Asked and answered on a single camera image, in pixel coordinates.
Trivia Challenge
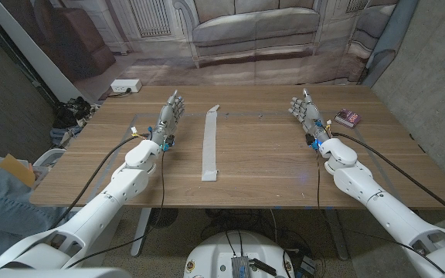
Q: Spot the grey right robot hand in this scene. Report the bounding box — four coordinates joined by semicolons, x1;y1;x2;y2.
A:
288;87;331;144

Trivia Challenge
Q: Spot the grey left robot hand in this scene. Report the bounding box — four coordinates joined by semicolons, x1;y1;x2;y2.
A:
149;89;186;147

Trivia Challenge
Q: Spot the purple Jell-O box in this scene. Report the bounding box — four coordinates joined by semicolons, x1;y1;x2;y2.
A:
334;108;362;129

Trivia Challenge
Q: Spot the white bandage strip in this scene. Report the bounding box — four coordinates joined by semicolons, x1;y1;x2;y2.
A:
201;104;221;182

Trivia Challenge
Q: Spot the white power strip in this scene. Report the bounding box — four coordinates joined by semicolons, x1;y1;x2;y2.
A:
110;79;143;93

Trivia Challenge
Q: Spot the printed sofa room backdrop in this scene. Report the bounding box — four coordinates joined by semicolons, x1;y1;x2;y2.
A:
0;0;401;103

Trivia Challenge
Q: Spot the black round fan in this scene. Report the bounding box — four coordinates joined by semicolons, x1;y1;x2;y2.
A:
148;208;179;229

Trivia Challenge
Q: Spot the blue grey cloth bundle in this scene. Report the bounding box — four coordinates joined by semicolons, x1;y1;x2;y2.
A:
49;125;84;147

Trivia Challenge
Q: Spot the blue grey rolled fabric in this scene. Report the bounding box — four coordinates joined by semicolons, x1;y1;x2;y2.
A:
361;0;420;88

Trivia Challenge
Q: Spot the white table leg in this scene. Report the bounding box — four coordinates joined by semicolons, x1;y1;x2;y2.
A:
324;209;350;261
130;208;152;258

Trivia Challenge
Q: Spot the white plastic bin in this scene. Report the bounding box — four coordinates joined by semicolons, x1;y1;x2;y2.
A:
32;148;67;178

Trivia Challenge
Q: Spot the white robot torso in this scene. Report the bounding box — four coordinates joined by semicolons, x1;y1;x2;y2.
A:
182;230;297;278

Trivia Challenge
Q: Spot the white slanted beam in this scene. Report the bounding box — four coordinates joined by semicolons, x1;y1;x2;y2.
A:
0;0;92;104

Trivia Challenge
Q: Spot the small power adapter box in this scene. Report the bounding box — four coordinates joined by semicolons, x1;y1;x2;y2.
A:
298;256;318;276

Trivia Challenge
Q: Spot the yellow paper envelope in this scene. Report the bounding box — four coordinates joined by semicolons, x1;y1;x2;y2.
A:
0;153;36;188

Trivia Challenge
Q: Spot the grey finned electronics box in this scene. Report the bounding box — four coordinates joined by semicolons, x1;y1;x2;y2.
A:
231;256;251;278

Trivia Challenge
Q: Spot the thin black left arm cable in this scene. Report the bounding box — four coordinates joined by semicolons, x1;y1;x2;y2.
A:
66;148;166;270

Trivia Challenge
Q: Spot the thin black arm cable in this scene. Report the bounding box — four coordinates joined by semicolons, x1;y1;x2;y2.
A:
66;148;166;270
314;148;445;275

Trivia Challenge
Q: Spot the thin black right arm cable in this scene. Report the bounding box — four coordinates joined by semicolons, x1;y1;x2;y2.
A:
314;148;445;275

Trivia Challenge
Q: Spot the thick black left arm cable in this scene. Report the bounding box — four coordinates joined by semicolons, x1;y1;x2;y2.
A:
48;133;154;231

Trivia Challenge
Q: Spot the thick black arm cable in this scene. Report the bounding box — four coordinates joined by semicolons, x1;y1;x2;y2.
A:
48;133;154;231
329;132;445;226

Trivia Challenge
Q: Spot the black tangled cable pile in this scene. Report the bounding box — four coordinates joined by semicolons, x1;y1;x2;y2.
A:
52;96;100;131

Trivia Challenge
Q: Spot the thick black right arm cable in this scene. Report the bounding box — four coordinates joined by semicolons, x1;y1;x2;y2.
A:
329;132;445;226

